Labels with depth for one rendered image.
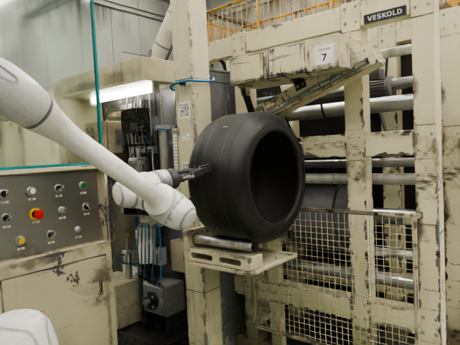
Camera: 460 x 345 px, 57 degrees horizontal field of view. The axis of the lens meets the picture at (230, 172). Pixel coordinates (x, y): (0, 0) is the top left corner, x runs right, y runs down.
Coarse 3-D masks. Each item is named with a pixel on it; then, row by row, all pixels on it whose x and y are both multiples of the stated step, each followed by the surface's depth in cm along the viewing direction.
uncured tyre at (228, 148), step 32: (256, 128) 172; (288, 128) 191; (192, 160) 177; (224, 160) 166; (256, 160) 217; (288, 160) 210; (192, 192) 177; (224, 192) 166; (256, 192) 217; (288, 192) 210; (224, 224) 174; (256, 224) 172; (288, 224) 190
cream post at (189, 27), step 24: (192, 0) 200; (192, 24) 200; (192, 48) 200; (192, 72) 200; (192, 96) 201; (192, 120) 202; (192, 144) 203; (192, 288) 210; (216, 288) 213; (192, 312) 211; (216, 312) 212; (192, 336) 212; (216, 336) 212
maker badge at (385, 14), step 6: (402, 6) 192; (378, 12) 199; (384, 12) 197; (390, 12) 195; (396, 12) 194; (402, 12) 192; (366, 18) 203; (372, 18) 201; (378, 18) 199; (384, 18) 197; (366, 24) 203
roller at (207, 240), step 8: (200, 240) 193; (208, 240) 190; (216, 240) 187; (224, 240) 185; (232, 240) 182; (240, 240) 180; (232, 248) 182; (240, 248) 179; (248, 248) 176; (256, 248) 176
